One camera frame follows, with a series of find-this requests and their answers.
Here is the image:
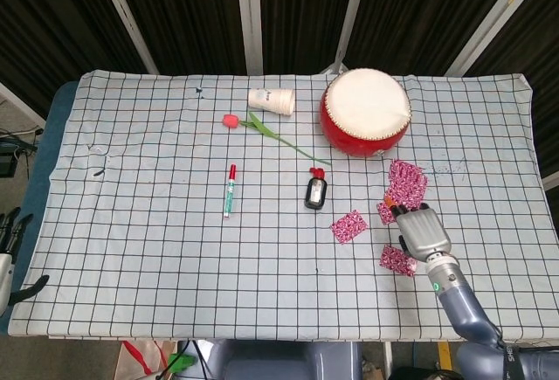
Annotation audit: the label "green plastic object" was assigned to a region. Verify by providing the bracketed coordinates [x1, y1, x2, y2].
[168, 351, 197, 375]

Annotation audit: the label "pink glitter cloth stack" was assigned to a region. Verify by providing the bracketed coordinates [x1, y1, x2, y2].
[376, 158, 430, 226]

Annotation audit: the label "pink glitter cloth piece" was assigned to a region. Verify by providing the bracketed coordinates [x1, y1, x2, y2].
[378, 243, 418, 277]

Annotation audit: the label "red drum white skin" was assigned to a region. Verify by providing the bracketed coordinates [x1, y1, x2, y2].
[318, 68, 412, 158]

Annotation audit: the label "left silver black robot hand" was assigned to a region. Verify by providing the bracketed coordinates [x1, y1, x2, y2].
[0, 207, 50, 314]

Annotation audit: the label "paper bag red handles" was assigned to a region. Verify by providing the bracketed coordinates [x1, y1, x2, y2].
[114, 340, 176, 380]

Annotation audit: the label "pink glitter cloth square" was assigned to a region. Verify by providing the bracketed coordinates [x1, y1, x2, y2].
[330, 209, 369, 245]

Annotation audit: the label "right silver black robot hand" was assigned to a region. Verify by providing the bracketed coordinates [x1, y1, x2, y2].
[383, 195, 453, 266]

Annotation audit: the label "white metal frame post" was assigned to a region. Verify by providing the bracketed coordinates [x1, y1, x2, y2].
[323, 0, 372, 76]
[444, 0, 548, 78]
[0, 81, 47, 131]
[92, 0, 159, 74]
[234, 0, 265, 75]

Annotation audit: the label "white black checkered tablecloth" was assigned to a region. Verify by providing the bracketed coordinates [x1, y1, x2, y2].
[7, 70, 559, 341]

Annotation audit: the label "black bottle red cap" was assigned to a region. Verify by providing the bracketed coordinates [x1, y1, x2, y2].
[303, 167, 328, 211]

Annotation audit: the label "black device with cables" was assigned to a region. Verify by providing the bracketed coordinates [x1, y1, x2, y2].
[0, 128, 45, 180]

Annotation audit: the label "red green marker pen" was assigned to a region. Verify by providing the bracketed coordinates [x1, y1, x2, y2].
[223, 163, 238, 219]

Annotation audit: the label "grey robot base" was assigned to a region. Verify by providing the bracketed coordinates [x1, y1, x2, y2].
[209, 339, 363, 380]

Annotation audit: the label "artificial red tulip flower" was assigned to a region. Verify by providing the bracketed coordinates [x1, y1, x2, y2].
[221, 111, 333, 167]

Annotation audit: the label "black printed strap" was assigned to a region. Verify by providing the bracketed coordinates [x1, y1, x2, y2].
[497, 339, 523, 380]

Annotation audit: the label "stacked white paper cups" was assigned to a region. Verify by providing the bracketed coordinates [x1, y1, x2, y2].
[247, 87, 295, 117]

